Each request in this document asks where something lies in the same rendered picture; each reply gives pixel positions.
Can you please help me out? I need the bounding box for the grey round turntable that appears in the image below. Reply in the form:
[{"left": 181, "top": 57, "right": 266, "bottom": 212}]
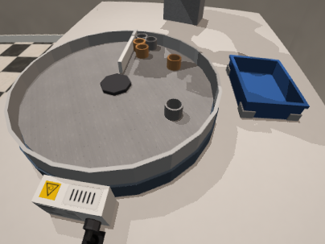
[{"left": 4, "top": 29, "right": 222, "bottom": 244}]

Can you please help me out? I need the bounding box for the bronze bushing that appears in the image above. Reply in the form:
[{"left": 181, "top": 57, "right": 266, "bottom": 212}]
[
  {"left": 167, "top": 54, "right": 181, "bottom": 71},
  {"left": 133, "top": 39, "right": 146, "bottom": 52},
  {"left": 135, "top": 43, "right": 149, "bottom": 59}
]

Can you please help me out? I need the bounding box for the grey metal bushing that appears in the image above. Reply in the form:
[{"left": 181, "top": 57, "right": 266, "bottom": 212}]
[
  {"left": 136, "top": 33, "right": 148, "bottom": 39},
  {"left": 145, "top": 36, "right": 157, "bottom": 51},
  {"left": 164, "top": 97, "right": 183, "bottom": 121}
]

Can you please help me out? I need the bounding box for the blue open-top crate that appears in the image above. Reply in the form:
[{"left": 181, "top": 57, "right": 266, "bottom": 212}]
[{"left": 226, "top": 55, "right": 310, "bottom": 121}]

